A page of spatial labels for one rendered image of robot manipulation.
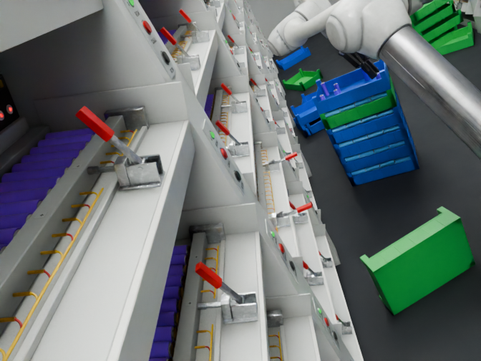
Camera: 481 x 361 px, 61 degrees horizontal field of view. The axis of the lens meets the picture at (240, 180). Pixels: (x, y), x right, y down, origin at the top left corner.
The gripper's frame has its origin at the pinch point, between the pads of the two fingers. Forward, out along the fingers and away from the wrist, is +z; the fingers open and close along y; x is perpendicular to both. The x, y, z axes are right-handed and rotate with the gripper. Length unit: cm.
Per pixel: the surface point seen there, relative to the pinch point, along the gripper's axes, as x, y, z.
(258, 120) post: -7, -61, -16
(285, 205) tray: -26, -85, 4
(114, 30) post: -70, -111, -34
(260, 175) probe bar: -17, -80, -4
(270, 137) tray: -5, -61, -9
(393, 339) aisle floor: -10, -81, 58
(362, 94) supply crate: 5.2, -6.9, 5.2
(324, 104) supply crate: 16.9, -14.6, -1.8
